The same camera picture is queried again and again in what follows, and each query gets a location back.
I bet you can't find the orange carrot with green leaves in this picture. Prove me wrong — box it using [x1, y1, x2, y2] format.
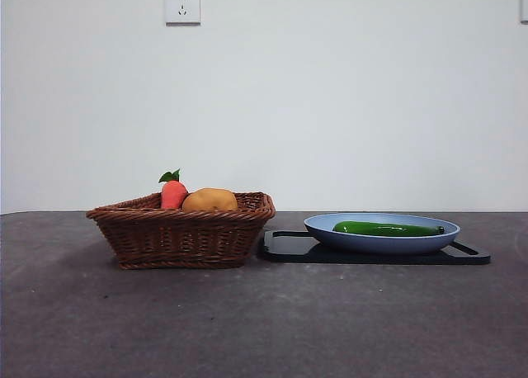
[158, 168, 190, 210]

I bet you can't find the brown woven wicker basket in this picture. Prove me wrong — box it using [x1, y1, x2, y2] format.
[85, 191, 276, 271]

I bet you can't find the yellow-brown potato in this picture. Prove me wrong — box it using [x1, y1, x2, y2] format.
[181, 187, 239, 212]

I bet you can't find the light blue round plate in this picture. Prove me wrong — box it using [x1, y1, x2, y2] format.
[304, 212, 463, 256]

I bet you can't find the white wall power socket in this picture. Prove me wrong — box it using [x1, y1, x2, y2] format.
[165, 0, 202, 26]

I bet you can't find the long green pepper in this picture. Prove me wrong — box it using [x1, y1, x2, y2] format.
[332, 220, 446, 237]

